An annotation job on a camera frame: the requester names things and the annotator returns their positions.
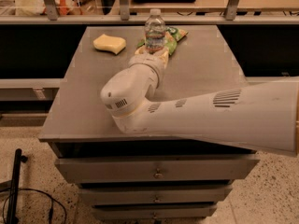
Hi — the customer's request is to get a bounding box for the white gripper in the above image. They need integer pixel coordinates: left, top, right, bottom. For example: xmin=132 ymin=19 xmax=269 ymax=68
xmin=129 ymin=46 xmax=169 ymax=78

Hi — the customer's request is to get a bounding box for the clear plastic water bottle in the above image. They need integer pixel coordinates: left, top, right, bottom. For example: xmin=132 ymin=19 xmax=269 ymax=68
xmin=144 ymin=8 xmax=165 ymax=54

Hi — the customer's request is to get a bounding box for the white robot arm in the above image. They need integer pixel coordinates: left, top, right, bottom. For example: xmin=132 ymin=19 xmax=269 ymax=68
xmin=101 ymin=48 xmax=298 ymax=156

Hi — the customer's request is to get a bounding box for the green snack bag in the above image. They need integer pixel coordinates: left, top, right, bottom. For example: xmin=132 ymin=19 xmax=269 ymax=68
xmin=135 ymin=25 xmax=189 ymax=57

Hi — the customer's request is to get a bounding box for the yellow sponge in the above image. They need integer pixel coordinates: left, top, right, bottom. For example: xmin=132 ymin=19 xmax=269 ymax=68
xmin=93 ymin=34 xmax=126 ymax=55

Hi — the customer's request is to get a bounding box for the grey metal railing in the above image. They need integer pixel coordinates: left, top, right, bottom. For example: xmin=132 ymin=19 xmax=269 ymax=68
xmin=0 ymin=0 xmax=299 ymax=25

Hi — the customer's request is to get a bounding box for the grey drawer cabinet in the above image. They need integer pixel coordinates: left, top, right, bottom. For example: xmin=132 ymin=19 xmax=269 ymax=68
xmin=37 ymin=24 xmax=278 ymax=222

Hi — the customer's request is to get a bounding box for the top grey drawer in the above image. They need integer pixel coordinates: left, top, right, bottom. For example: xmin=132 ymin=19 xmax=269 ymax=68
xmin=55 ymin=154 xmax=258 ymax=184

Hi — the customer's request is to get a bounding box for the grey drawer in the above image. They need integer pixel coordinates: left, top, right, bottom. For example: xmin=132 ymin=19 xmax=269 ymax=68
xmin=55 ymin=154 xmax=258 ymax=184
xmin=93 ymin=204 xmax=217 ymax=220
xmin=79 ymin=185 xmax=232 ymax=205

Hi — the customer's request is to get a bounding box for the middle grey drawer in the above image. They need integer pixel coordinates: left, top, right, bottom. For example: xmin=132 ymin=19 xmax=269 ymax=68
xmin=79 ymin=185 xmax=232 ymax=205

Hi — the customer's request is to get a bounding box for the bottom grey drawer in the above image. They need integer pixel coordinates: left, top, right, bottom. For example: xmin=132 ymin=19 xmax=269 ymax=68
xmin=93 ymin=204 xmax=217 ymax=220

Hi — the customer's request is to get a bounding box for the black stand pole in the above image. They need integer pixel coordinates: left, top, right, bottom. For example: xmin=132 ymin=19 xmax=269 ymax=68
xmin=6 ymin=148 xmax=28 ymax=224

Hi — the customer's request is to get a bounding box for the black cable on floor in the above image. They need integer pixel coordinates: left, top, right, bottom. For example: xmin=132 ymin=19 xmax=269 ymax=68
xmin=1 ymin=188 xmax=68 ymax=224

